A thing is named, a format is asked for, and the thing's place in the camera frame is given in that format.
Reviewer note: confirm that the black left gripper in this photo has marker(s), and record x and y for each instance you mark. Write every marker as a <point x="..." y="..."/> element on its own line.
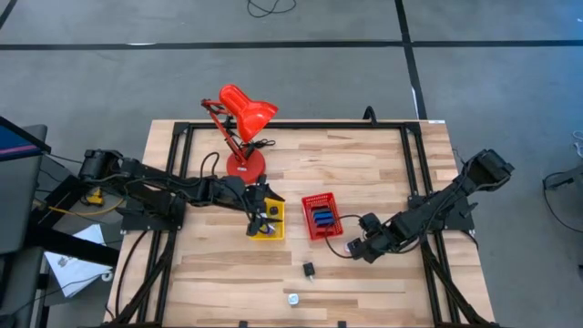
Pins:
<point x="256" y="205"/>

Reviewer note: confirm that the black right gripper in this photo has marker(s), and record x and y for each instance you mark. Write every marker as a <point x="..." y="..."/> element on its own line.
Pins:
<point x="382" y="241"/>

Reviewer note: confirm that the pink charger with white top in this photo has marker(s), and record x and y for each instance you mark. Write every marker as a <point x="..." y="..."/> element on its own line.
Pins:
<point x="348" y="248"/>

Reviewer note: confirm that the yellow plastic basket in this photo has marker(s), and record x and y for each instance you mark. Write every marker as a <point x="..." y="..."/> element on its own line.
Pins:
<point x="279" y="233"/>

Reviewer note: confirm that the red plastic basket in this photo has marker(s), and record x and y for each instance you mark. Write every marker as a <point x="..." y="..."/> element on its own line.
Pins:
<point x="309" y="228"/>

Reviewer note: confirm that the dark blue rectangular box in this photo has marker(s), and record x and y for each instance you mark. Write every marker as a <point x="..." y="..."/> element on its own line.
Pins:
<point x="322" y="212"/>

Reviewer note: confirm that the black charger with prongs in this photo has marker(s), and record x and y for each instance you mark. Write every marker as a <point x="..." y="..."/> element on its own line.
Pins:
<point x="309" y="269"/>

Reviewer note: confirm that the blue charger with white top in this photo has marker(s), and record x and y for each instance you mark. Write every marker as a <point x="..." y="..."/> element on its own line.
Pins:
<point x="293" y="299"/>

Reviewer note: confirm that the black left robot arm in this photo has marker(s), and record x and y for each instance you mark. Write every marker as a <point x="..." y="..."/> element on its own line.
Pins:
<point x="159" y="182"/>

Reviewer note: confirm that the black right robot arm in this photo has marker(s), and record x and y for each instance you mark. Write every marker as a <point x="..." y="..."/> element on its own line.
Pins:
<point x="437" y="205"/>

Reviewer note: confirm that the red desk lamp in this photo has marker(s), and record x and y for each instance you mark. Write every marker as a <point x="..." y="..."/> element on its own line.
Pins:
<point x="248" y="114"/>

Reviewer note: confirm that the black stand foot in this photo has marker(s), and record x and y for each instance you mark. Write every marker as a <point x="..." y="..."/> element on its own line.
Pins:
<point x="565" y="178"/>

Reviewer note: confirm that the white paper sheet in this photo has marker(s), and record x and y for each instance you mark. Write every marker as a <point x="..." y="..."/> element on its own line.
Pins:
<point x="73" y="273"/>

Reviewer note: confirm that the dark grey cabinet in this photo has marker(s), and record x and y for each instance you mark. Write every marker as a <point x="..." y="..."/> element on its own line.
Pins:
<point x="18" y="200"/>

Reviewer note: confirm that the monitor with blue screen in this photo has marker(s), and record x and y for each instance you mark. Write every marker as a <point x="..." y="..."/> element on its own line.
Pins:
<point x="18" y="146"/>

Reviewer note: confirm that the black aluminium table frame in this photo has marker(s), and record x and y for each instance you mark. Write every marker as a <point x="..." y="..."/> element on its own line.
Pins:
<point x="296" y="125"/>

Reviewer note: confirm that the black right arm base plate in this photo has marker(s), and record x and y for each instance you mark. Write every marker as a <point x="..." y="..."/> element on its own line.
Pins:
<point x="460" y="223"/>

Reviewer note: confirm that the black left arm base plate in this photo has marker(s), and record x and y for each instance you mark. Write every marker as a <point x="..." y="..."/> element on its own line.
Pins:
<point x="136" y="224"/>

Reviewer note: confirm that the black desk frame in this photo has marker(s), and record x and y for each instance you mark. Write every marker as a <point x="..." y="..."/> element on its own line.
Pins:
<point x="82" y="250"/>

